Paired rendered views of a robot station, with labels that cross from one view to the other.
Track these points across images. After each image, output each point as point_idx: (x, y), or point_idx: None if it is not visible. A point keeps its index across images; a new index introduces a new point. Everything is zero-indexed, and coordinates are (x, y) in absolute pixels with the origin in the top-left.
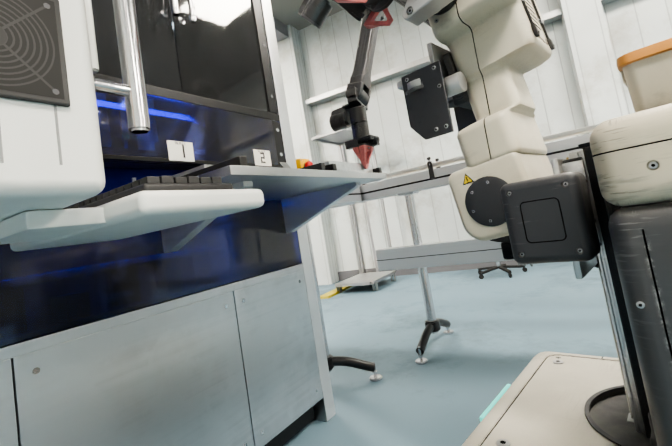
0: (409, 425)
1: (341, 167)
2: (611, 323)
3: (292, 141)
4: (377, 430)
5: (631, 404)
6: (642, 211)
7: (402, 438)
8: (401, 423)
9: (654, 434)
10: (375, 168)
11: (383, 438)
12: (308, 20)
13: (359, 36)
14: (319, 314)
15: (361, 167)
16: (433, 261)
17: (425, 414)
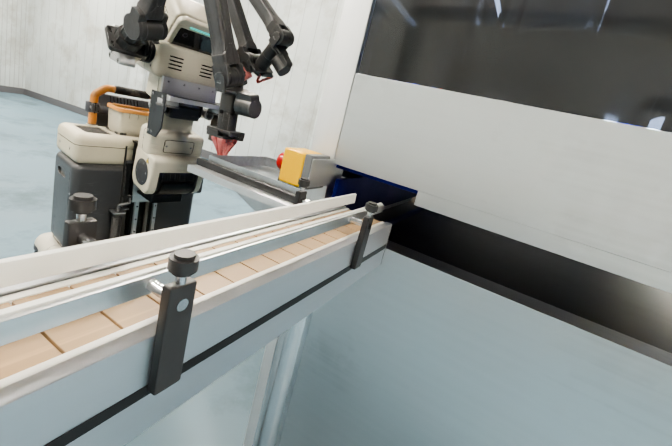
0: (161, 432)
1: (253, 161)
2: (146, 221)
3: (318, 117)
4: (196, 437)
5: None
6: None
7: (180, 415)
8: (166, 439)
9: None
10: (205, 159)
11: (196, 422)
12: (285, 74)
13: None
14: (257, 383)
15: (227, 159)
16: None
17: (131, 445)
